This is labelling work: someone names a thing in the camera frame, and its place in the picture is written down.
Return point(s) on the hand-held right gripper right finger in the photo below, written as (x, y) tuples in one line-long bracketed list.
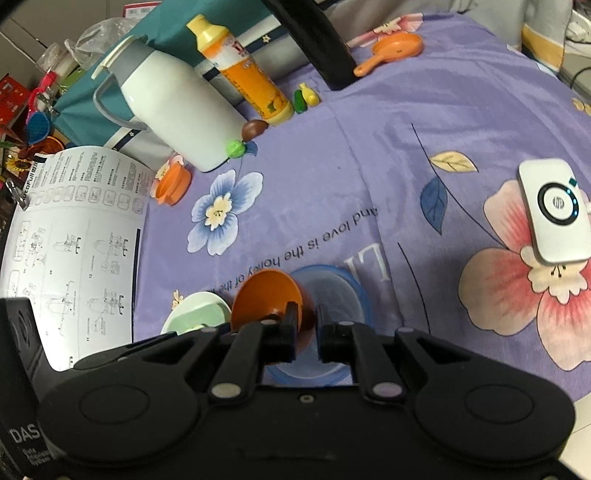
[(330, 341)]

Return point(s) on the green square plate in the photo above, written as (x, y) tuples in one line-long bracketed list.
[(203, 318)]

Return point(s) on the clear plastic bowl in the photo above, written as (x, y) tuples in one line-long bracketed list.
[(337, 300)]

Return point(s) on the light green toy piece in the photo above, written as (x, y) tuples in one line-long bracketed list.
[(235, 148)]

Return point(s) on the orange lipped bowl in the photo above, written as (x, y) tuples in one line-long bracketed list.
[(173, 184)]

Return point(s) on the black cylindrical bottle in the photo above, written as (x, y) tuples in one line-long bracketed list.
[(323, 41)]

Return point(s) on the white thermos jug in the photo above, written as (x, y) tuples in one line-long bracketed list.
[(175, 106)]

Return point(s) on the orange toy pan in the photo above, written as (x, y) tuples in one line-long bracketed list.
[(397, 46)]

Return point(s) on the purple floral tablecloth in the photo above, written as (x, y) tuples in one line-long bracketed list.
[(415, 115)]

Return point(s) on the small dark orange bowl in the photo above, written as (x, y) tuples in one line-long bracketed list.
[(263, 295)]

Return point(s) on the yellow grey cushion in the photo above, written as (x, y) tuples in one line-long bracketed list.
[(542, 41)]

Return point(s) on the dark green toy vegetable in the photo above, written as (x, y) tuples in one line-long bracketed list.
[(300, 104)]

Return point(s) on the clear plastic bag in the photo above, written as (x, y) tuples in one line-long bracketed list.
[(101, 34)]

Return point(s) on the white printed instruction sheet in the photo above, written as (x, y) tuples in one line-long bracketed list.
[(69, 230)]

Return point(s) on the blue transparent bowl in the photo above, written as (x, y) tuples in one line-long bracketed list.
[(304, 373)]

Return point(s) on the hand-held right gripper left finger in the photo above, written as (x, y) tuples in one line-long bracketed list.
[(284, 337)]

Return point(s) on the yellow orange plastic bottle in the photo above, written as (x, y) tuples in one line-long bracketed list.
[(249, 74)]

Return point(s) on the red box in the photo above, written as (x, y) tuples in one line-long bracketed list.
[(11, 99)]

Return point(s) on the white pocket router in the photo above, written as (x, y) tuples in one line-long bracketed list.
[(554, 221)]

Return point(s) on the yellow toy fruit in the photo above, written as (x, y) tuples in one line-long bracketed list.
[(309, 94)]

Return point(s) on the blue plastic scoop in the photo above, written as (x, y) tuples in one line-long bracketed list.
[(39, 127)]

